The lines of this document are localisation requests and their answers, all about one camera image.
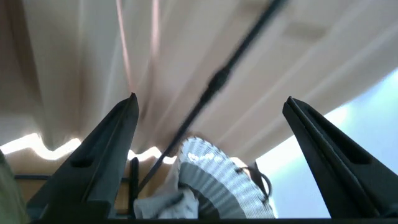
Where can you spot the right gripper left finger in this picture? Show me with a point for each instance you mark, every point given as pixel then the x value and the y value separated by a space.
pixel 62 199

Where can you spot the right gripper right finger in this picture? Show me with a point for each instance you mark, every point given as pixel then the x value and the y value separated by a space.
pixel 360 193

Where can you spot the pale grey garment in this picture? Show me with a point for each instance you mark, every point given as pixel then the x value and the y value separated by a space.
pixel 168 202

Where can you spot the pink clothes hanger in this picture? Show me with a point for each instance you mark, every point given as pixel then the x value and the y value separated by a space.
pixel 123 46

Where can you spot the white laundry basket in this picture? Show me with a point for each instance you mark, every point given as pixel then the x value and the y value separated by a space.
pixel 211 168

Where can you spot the black clothes rack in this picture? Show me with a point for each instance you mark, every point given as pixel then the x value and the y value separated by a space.
pixel 219 79

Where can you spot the beige curtain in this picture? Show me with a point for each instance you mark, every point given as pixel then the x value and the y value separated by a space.
pixel 77 62

